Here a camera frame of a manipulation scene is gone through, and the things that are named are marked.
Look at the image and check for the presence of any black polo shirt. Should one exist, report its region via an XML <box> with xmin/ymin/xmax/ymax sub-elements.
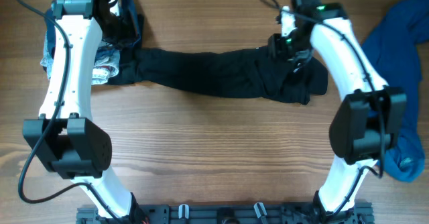
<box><xmin>137</xmin><ymin>46</ymin><xmax>328</xmax><ymax>105</ymax></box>

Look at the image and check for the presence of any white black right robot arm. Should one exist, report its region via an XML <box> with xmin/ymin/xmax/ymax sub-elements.
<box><xmin>260</xmin><ymin>0</ymin><xmax>407</xmax><ymax>223</ymax></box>

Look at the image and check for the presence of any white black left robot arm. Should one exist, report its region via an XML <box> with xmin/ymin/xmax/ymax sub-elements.
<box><xmin>23</xmin><ymin>0</ymin><xmax>148</xmax><ymax>223</ymax></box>

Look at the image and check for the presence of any folded black garment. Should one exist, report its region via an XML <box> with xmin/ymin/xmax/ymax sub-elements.
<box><xmin>107</xmin><ymin>14</ymin><xmax>145</xmax><ymax>86</ymax></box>

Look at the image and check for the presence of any folded navy blue shirt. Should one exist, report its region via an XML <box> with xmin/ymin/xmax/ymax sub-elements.
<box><xmin>47</xmin><ymin>0</ymin><xmax>141</xmax><ymax>50</ymax></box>

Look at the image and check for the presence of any folded light grey garment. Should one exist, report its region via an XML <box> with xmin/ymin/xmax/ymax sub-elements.
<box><xmin>40</xmin><ymin>34</ymin><xmax>120</xmax><ymax>85</ymax></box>

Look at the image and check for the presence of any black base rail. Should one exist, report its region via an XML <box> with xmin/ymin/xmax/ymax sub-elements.
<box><xmin>76</xmin><ymin>202</ymin><xmax>375</xmax><ymax>224</ymax></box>

